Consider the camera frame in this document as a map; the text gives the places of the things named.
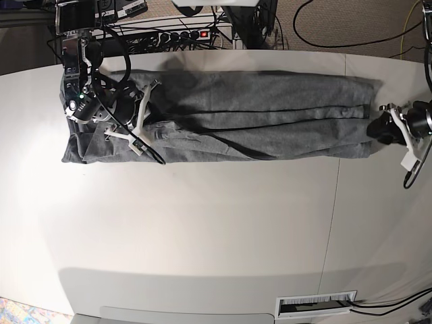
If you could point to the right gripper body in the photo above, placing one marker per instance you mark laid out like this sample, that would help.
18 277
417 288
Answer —
125 109

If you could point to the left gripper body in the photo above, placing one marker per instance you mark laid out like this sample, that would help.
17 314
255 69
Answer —
419 119

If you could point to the grey T-shirt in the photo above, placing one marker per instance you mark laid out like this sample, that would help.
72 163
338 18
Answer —
239 116

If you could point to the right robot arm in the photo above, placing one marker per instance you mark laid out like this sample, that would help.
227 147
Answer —
85 28

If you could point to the white power strip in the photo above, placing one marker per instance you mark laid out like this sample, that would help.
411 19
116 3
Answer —
185 36

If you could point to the black equipment box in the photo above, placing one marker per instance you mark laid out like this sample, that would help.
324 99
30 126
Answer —
105 9

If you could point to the white table leg column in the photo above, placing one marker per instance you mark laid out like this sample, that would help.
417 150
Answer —
237 43

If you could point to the table cable grommet box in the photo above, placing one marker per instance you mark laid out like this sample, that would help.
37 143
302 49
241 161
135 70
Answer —
310 306

